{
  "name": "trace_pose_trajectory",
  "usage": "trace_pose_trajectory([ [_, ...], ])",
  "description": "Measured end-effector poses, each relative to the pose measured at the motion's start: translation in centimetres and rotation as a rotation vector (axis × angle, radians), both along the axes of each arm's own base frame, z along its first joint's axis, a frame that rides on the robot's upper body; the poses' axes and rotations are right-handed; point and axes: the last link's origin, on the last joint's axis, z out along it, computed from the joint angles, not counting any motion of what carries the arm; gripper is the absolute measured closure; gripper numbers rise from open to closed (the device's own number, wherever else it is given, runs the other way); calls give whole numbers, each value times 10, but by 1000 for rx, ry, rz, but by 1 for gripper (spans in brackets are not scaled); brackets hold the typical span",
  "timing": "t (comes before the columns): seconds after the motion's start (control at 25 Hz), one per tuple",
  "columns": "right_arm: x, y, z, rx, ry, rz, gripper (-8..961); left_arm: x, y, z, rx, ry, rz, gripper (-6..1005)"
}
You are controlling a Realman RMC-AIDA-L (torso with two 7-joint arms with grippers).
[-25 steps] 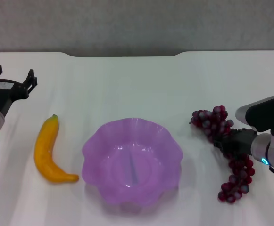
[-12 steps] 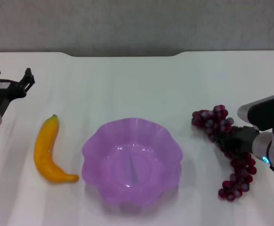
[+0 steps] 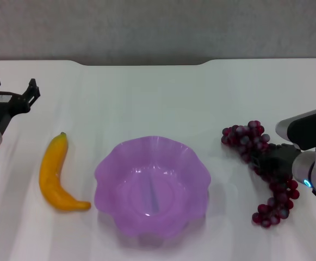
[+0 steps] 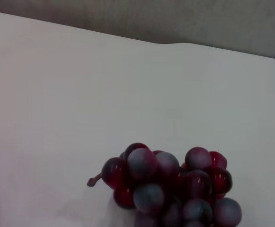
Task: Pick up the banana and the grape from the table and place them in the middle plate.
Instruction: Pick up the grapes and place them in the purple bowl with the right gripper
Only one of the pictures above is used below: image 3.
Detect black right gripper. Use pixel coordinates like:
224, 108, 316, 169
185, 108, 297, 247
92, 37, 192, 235
251, 143, 298, 176

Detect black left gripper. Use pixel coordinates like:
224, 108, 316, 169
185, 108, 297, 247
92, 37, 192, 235
0, 76, 42, 134

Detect dark red grape bunch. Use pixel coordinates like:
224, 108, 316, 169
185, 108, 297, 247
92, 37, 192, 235
221, 120, 301, 228

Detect yellow banana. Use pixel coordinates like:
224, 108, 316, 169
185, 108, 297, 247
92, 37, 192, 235
39, 132, 92, 212

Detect purple scalloped plastic bowl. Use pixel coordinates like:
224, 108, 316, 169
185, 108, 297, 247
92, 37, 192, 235
94, 135, 212, 240

